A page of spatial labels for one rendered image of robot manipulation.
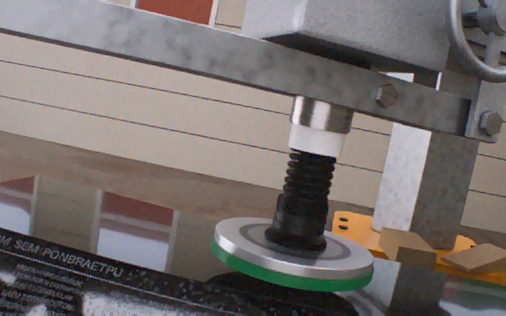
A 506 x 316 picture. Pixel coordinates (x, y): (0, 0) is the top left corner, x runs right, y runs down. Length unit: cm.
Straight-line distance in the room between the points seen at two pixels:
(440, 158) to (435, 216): 17
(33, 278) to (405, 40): 53
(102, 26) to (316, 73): 24
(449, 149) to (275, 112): 544
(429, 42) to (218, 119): 630
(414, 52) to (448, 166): 94
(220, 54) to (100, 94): 671
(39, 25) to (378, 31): 35
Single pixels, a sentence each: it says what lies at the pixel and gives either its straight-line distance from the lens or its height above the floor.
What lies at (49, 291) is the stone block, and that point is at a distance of 67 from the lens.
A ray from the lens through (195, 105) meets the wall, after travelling 690.
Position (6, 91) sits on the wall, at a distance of 789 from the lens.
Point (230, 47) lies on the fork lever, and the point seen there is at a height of 115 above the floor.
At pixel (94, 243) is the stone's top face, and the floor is 87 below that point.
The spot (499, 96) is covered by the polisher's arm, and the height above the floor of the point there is 117.
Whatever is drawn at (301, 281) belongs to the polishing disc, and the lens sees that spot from 59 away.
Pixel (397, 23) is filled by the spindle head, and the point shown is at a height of 121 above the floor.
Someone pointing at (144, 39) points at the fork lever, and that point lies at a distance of 55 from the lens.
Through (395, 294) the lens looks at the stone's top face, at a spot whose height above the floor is 87.
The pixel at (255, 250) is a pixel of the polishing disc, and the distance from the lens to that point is 61.
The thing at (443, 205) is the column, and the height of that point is 91.
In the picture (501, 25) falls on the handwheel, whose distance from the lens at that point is 60.
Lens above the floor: 110
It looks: 6 degrees down
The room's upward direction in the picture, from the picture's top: 11 degrees clockwise
